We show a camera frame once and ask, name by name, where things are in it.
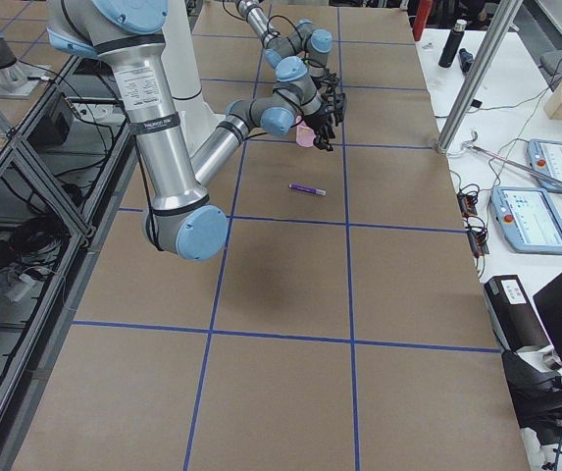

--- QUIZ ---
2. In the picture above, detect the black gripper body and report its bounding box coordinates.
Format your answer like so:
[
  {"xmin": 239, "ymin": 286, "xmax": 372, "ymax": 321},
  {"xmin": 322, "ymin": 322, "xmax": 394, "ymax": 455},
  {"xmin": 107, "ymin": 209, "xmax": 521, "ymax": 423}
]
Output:
[
  {"xmin": 304, "ymin": 113, "xmax": 335, "ymax": 143},
  {"xmin": 311, "ymin": 68, "xmax": 342, "ymax": 106}
]

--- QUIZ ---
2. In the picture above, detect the purple marker pen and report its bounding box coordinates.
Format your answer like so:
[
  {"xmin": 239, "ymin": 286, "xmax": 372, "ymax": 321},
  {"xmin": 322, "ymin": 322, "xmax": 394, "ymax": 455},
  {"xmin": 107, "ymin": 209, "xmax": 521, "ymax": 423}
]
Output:
[{"xmin": 288, "ymin": 183, "xmax": 327, "ymax": 196}]

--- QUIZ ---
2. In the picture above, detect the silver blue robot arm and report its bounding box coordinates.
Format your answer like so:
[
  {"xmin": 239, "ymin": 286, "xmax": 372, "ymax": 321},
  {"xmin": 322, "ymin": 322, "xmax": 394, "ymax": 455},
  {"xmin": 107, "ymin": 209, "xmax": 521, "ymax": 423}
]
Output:
[
  {"xmin": 47, "ymin": 1, "xmax": 345, "ymax": 261},
  {"xmin": 232, "ymin": 0, "xmax": 345, "ymax": 109}
]

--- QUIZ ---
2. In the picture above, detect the pink mesh pen holder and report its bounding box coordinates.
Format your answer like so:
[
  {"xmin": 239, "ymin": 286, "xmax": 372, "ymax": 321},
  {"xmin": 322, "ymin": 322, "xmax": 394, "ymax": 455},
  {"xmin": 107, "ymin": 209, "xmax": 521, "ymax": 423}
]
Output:
[{"xmin": 295, "ymin": 123, "xmax": 315, "ymax": 148}]

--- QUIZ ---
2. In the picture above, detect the black water bottle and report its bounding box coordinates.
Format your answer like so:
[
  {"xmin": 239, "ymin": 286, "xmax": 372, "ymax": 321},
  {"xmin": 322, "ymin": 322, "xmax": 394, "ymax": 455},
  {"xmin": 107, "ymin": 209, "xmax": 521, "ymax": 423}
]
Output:
[{"xmin": 438, "ymin": 19, "xmax": 468, "ymax": 69}]

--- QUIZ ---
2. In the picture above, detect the long reach grabber tool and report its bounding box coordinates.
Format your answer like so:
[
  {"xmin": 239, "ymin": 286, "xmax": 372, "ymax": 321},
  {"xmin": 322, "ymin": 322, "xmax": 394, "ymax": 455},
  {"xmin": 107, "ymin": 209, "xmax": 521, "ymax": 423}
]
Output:
[{"xmin": 446, "ymin": 131, "xmax": 562, "ymax": 188}]

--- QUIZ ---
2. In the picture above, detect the near blue teach pendant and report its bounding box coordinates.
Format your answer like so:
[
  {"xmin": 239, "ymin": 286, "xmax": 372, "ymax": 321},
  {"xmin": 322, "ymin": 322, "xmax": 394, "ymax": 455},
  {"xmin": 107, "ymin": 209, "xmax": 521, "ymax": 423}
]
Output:
[{"xmin": 490, "ymin": 186, "xmax": 562, "ymax": 255}]

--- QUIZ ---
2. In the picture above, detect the black brown box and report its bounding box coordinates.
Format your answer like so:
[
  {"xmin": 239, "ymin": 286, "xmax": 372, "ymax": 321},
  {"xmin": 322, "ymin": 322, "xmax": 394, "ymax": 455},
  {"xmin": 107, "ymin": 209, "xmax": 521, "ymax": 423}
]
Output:
[{"xmin": 484, "ymin": 275, "xmax": 550, "ymax": 352}]

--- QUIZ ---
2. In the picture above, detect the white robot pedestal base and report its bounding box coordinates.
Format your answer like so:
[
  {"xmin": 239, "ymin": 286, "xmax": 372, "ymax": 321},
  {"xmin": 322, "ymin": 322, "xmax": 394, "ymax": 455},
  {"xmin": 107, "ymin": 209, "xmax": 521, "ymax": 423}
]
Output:
[{"xmin": 162, "ymin": 0, "xmax": 219, "ymax": 140}]

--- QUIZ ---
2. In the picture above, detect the aluminium frame post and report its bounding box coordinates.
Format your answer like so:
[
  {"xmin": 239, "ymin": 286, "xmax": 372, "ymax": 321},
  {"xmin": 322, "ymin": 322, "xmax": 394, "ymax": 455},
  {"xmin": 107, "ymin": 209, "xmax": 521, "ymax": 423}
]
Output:
[{"xmin": 434, "ymin": 0, "xmax": 523, "ymax": 154}]

